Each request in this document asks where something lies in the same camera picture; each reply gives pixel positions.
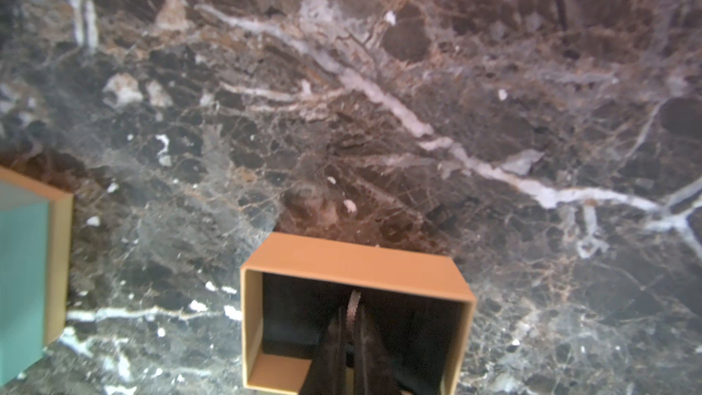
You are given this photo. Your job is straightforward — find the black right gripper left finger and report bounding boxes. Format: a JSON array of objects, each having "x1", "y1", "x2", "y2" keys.
[{"x1": 299, "y1": 307, "x2": 347, "y2": 395}]

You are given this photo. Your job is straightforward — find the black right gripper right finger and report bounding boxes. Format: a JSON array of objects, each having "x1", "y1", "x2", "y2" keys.
[{"x1": 353, "y1": 312, "x2": 402, "y2": 395}]

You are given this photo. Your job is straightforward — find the tan ring box base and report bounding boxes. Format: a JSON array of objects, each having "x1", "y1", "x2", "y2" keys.
[{"x1": 241, "y1": 232, "x2": 476, "y2": 394}]

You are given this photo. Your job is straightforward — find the mint green closed box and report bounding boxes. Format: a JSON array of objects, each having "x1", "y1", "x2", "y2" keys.
[{"x1": 1, "y1": 168, "x2": 74, "y2": 385}]

